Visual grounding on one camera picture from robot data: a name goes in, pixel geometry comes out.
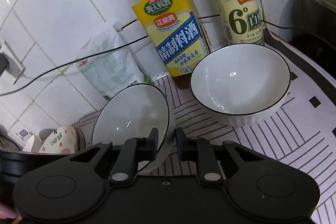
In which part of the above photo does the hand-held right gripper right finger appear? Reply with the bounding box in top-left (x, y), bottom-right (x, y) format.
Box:
top-left (175, 127), bottom-right (269, 186)

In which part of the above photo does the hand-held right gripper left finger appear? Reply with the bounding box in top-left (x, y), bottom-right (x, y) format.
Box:
top-left (66, 128), bottom-right (160, 186)

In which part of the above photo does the pink bear print plate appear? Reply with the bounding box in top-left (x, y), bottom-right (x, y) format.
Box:
top-left (38, 125), bottom-right (78, 154)

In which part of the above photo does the person's left hand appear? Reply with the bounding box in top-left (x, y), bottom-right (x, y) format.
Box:
top-left (0, 202), bottom-right (23, 223)

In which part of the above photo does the clear salt bag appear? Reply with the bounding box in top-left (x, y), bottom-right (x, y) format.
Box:
top-left (76, 21), bottom-right (148, 102)

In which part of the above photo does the striped tablecloth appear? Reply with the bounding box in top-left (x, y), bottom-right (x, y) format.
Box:
top-left (71, 30), bottom-right (336, 224)

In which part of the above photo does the black power adapter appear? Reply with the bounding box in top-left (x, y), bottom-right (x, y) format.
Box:
top-left (0, 53), bottom-right (9, 74)

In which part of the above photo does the yellow label cooking wine bottle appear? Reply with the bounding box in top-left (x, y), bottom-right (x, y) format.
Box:
top-left (119, 0), bottom-right (212, 90)

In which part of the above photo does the white wall socket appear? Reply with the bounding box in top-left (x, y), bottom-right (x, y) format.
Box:
top-left (0, 41), bottom-right (26, 78)

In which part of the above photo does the black cable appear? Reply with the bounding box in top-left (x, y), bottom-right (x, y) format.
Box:
top-left (0, 13), bottom-right (295, 96)

